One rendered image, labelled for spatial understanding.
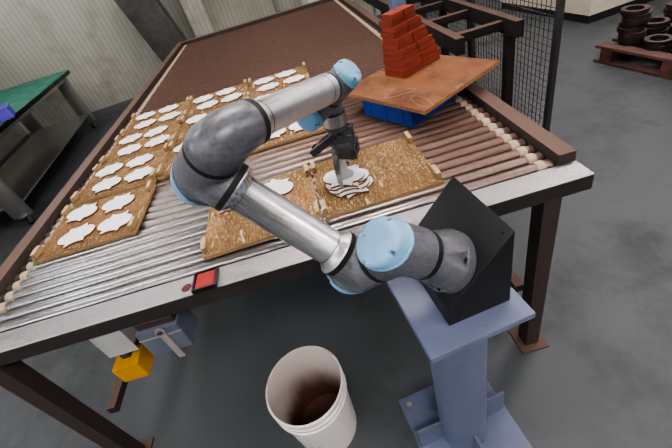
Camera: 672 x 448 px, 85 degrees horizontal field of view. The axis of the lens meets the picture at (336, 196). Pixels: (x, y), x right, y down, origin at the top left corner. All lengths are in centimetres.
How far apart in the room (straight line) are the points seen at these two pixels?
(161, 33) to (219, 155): 576
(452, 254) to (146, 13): 596
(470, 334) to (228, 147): 67
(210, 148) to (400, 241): 40
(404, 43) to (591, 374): 159
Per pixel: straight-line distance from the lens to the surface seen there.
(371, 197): 123
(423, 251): 78
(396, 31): 175
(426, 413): 180
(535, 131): 146
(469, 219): 91
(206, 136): 70
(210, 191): 77
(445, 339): 95
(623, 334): 210
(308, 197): 131
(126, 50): 709
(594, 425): 187
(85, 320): 140
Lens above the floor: 169
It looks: 36 degrees down
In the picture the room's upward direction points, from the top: 17 degrees counter-clockwise
